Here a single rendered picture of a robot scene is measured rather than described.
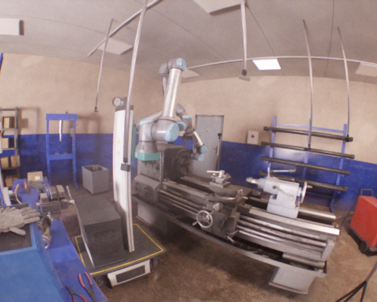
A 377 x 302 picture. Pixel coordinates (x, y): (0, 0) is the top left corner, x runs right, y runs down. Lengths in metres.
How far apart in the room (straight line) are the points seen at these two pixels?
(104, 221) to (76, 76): 4.39
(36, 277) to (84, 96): 4.91
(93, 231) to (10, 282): 0.99
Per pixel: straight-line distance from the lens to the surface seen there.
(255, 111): 5.13
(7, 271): 0.68
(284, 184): 1.85
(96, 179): 4.06
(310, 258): 2.02
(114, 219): 1.51
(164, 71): 1.58
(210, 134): 5.66
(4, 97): 5.13
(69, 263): 1.11
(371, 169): 5.32
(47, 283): 0.71
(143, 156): 1.38
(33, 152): 5.04
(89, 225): 1.47
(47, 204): 1.53
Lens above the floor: 1.60
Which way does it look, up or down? 7 degrees down
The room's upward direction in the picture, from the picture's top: 4 degrees clockwise
